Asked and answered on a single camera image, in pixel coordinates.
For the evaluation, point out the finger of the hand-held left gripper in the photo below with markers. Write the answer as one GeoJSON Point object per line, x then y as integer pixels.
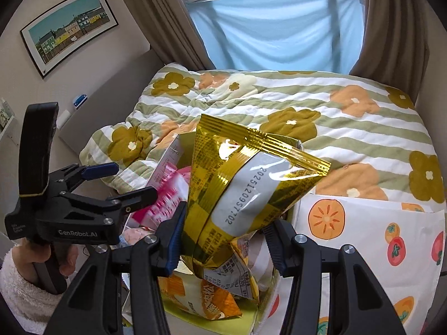
{"type": "Point", "coordinates": [94, 171]}
{"type": "Point", "coordinates": [136, 197]}

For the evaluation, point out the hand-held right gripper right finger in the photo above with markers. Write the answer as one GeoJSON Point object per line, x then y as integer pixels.
{"type": "Point", "coordinates": [276, 247]}

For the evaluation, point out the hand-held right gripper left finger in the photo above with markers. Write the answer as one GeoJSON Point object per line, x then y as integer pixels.
{"type": "Point", "coordinates": [174, 240]}

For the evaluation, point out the gold foil snack packet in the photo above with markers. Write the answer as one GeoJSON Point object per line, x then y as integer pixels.
{"type": "Point", "coordinates": [223, 181]}

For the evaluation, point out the person's left forearm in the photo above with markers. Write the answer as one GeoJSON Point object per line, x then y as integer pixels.
{"type": "Point", "coordinates": [24, 293]}

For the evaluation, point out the person's left hand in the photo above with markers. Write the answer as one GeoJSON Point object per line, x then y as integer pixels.
{"type": "Point", "coordinates": [69, 263]}

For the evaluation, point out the pale pink snack packet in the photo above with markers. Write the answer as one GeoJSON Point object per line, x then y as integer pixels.
{"type": "Point", "coordinates": [136, 235]}

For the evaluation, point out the small blue object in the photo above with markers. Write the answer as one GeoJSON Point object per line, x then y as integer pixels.
{"type": "Point", "coordinates": [79, 100]}

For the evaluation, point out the orange white snack packet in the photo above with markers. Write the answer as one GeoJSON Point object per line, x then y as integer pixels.
{"type": "Point", "coordinates": [206, 303]}

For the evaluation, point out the beige headboard panel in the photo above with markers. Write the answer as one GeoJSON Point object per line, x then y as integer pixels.
{"type": "Point", "coordinates": [115, 90]}

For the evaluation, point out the fruit print cloth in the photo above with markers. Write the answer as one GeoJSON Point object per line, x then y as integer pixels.
{"type": "Point", "coordinates": [366, 216]}

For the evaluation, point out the framed houses picture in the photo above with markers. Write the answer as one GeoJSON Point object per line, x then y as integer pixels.
{"type": "Point", "coordinates": [66, 31]}

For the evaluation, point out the floral striped blanket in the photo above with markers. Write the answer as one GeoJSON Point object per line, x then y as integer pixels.
{"type": "Point", "coordinates": [279, 94]}

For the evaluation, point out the light blue cloth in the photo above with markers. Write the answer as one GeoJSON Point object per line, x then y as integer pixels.
{"type": "Point", "coordinates": [279, 31]}

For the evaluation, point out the white wall shelf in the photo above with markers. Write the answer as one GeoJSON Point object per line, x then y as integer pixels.
{"type": "Point", "coordinates": [5, 118]}

